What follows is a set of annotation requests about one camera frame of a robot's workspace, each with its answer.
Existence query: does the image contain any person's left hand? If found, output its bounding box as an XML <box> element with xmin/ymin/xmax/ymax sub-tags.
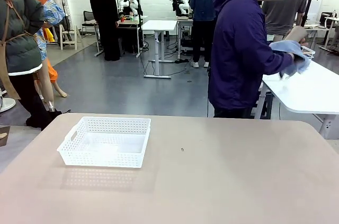
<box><xmin>286</xmin><ymin>25</ymin><xmax>309</xmax><ymax>44</ymax></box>

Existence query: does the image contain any light blue cleaning cloth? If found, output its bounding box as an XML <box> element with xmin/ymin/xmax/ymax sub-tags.
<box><xmin>269</xmin><ymin>39</ymin><xmax>311</xmax><ymax>77</ymax></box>

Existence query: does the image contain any white perforated plastic basket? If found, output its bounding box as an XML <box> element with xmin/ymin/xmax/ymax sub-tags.
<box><xmin>56</xmin><ymin>116</ymin><xmax>152</xmax><ymax>169</ymax></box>

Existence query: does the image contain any person in grey shirt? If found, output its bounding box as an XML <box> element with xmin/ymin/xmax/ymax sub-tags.
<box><xmin>261</xmin><ymin>0</ymin><xmax>308</xmax><ymax>37</ymax></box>

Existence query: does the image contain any white table with rounded corner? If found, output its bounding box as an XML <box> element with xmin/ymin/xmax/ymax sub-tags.
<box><xmin>260</xmin><ymin>49</ymin><xmax>339</xmax><ymax>140</ymax></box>

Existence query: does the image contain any person in purple jacket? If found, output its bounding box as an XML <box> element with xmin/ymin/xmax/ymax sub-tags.
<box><xmin>208</xmin><ymin>0</ymin><xmax>295</xmax><ymax>119</ymax></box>

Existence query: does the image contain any black stool under table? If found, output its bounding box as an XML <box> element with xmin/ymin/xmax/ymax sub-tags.
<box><xmin>253</xmin><ymin>91</ymin><xmax>274</xmax><ymax>119</ymax></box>

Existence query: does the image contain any person in blue jacket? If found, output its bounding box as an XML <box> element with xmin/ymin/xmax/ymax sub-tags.
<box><xmin>189</xmin><ymin>0</ymin><xmax>221</xmax><ymax>69</ymax></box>

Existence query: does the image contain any white humanoid robot with backpack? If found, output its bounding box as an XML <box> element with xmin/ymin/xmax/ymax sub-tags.
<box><xmin>166</xmin><ymin>0</ymin><xmax>192</xmax><ymax>19</ymax></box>

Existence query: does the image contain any white rectangular standing desk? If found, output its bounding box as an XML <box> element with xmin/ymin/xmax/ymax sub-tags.
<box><xmin>141</xmin><ymin>19</ymin><xmax>179</xmax><ymax>79</ymax></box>

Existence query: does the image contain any wooden top workbench desk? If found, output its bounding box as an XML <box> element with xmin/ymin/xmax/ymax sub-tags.
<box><xmin>93</xmin><ymin>15</ymin><xmax>149</xmax><ymax>58</ymax></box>

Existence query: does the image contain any person in black clothes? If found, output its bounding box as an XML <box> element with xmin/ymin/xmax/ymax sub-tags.
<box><xmin>88</xmin><ymin>0</ymin><xmax>119</xmax><ymax>62</ymax></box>

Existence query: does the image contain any black office chair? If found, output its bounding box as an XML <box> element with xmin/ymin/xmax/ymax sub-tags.
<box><xmin>81</xmin><ymin>10</ymin><xmax>97</xmax><ymax>35</ymax></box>

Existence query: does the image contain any small wooden step stool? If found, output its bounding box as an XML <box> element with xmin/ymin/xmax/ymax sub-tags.
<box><xmin>58</xmin><ymin>24</ymin><xmax>83</xmax><ymax>51</ymax></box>

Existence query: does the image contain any mannequin in orange clothing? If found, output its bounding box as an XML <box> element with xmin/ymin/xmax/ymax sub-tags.
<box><xmin>11</xmin><ymin>0</ymin><xmax>68</xmax><ymax>105</ymax></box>

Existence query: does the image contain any person in green puffer jacket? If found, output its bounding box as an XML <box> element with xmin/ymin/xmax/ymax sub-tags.
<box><xmin>0</xmin><ymin>0</ymin><xmax>63</xmax><ymax>131</ymax></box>

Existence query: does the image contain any white round fan base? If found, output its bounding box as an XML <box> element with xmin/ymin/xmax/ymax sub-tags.
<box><xmin>0</xmin><ymin>88</ymin><xmax>17</xmax><ymax>114</ymax></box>

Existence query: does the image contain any white wire basket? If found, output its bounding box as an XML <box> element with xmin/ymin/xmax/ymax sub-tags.
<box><xmin>300</xmin><ymin>46</ymin><xmax>316</xmax><ymax>61</ymax></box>

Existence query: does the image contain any white humanoid robot with cables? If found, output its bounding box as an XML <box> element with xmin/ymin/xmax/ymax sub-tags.
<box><xmin>119</xmin><ymin>0</ymin><xmax>144</xmax><ymax>17</ymax></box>

